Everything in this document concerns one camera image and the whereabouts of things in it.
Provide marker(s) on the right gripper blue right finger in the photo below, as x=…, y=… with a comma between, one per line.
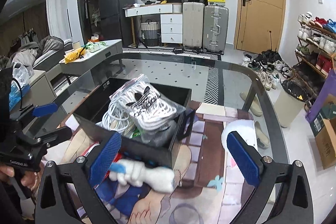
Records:
x=293, y=203

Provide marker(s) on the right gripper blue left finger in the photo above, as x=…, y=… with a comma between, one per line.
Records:
x=55, y=204

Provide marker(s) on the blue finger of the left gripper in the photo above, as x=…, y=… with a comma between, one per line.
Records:
x=38, y=111
x=47, y=141

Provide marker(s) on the white plush toy blue spot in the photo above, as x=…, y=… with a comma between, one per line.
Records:
x=135, y=173

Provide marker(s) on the bagged white adidas socks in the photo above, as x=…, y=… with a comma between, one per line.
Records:
x=150, y=110

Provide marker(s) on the person's left hand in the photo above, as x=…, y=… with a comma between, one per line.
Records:
x=30, y=180

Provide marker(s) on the grey sofa with clothes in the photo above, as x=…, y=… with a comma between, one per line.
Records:
x=43, y=55

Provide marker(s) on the yellow bag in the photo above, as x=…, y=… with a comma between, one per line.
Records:
x=74, y=55

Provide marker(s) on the grey coffee table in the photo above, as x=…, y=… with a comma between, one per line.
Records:
x=81, y=65

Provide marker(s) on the green packaged item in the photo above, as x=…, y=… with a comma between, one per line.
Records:
x=136, y=133

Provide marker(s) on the open cardboard box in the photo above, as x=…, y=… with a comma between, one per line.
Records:
x=323, y=128

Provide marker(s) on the black cardboard storage box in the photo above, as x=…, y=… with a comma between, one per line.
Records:
x=98, y=110

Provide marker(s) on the anime printed table mat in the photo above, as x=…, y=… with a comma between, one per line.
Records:
x=205, y=184

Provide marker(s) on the beige trash bin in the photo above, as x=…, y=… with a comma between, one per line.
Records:
x=290, y=101

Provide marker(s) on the purple bag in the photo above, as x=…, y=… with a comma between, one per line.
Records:
x=328, y=88

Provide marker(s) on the woven laundry basket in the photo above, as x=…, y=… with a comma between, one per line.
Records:
x=150, y=33

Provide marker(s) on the pile of shoes on floor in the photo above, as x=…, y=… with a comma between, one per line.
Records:
x=270, y=68

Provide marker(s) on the black refrigerator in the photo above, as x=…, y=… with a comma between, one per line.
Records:
x=114, y=24

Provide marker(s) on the wooden shoe rack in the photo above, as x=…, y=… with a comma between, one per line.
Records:
x=315, y=54

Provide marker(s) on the white drawer desk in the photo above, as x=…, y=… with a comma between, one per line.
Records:
x=169, y=16

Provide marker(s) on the beige suitcase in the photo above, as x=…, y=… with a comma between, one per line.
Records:
x=192, y=26

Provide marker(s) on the silver aluminium suitcase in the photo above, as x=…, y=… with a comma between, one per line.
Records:
x=215, y=25

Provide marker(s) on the wooden door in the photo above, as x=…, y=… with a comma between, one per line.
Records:
x=259, y=25

